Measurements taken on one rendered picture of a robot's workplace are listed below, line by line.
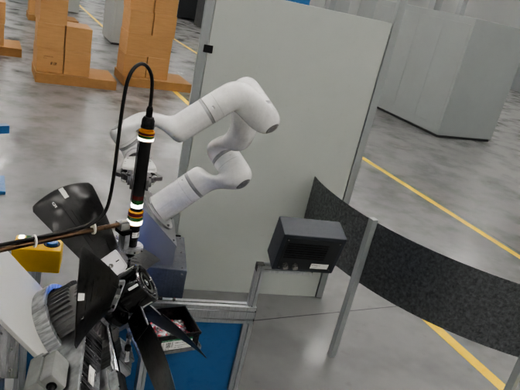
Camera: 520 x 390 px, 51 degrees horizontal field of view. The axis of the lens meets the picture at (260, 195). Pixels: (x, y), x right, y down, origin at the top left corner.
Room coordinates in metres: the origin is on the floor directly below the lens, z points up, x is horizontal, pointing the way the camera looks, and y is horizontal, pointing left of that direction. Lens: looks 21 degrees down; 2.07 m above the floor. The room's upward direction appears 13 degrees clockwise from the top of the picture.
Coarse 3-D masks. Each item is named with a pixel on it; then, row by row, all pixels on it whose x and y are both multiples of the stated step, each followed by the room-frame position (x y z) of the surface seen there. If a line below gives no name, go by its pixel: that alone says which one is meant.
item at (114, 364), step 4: (108, 324) 1.24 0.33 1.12; (108, 328) 1.23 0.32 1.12; (108, 332) 1.22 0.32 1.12; (108, 336) 1.21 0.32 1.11; (112, 340) 1.20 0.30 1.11; (108, 344) 1.18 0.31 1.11; (112, 344) 1.18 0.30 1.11; (112, 348) 1.17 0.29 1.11; (112, 352) 1.16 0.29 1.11; (112, 356) 1.15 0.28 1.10; (116, 356) 1.15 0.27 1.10; (112, 360) 1.13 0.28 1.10; (116, 360) 1.14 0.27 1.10; (112, 364) 1.12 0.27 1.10; (116, 364) 1.12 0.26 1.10; (112, 368) 1.11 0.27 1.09; (116, 368) 1.11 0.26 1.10
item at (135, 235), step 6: (150, 108) 1.41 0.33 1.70; (150, 114) 1.41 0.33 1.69; (144, 120) 1.40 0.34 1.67; (150, 120) 1.40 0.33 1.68; (144, 126) 1.40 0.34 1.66; (150, 126) 1.40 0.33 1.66; (132, 228) 1.40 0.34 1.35; (138, 228) 1.40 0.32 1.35; (132, 234) 1.40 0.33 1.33; (138, 234) 1.41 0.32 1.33; (132, 240) 1.40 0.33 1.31; (132, 246) 1.40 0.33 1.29
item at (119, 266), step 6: (114, 252) 1.36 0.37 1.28; (102, 258) 1.33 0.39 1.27; (108, 258) 1.34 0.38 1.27; (114, 258) 1.35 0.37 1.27; (120, 258) 1.36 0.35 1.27; (108, 264) 1.33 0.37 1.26; (114, 264) 1.34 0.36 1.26; (120, 264) 1.35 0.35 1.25; (126, 264) 1.36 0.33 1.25; (114, 270) 1.33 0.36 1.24; (120, 270) 1.34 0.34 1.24
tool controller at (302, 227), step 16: (288, 224) 1.92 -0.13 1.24; (304, 224) 1.95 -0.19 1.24; (320, 224) 1.98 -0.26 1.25; (336, 224) 2.01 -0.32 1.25; (272, 240) 1.96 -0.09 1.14; (288, 240) 1.86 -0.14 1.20; (304, 240) 1.88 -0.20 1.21; (320, 240) 1.90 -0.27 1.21; (336, 240) 1.92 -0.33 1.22; (272, 256) 1.92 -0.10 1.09; (288, 256) 1.89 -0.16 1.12; (304, 256) 1.91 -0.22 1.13; (320, 256) 1.93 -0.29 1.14; (336, 256) 1.95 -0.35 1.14
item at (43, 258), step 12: (60, 240) 1.72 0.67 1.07; (12, 252) 1.60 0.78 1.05; (24, 252) 1.61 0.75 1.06; (36, 252) 1.62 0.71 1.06; (48, 252) 1.63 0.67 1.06; (60, 252) 1.65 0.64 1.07; (24, 264) 1.61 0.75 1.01; (36, 264) 1.62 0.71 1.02; (48, 264) 1.64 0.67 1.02; (60, 264) 1.69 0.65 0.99
